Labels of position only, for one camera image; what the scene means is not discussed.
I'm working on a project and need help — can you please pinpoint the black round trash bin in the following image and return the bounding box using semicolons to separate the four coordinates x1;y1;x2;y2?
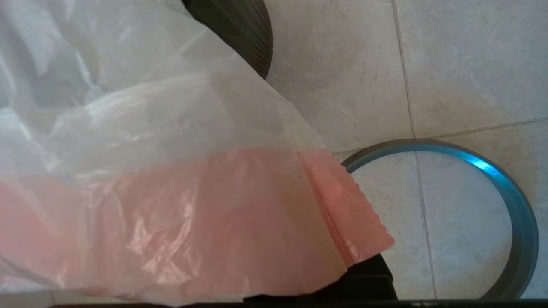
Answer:
182;0;274;80

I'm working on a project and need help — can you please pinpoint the white trash bag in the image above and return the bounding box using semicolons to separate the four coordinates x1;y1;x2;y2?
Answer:
0;0;396;307

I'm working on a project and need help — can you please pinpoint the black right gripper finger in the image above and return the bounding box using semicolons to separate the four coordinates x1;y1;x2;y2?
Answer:
300;252;398;301

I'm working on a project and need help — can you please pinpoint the grey bin rim ring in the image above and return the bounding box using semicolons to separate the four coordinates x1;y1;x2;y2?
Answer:
342;138;539;300

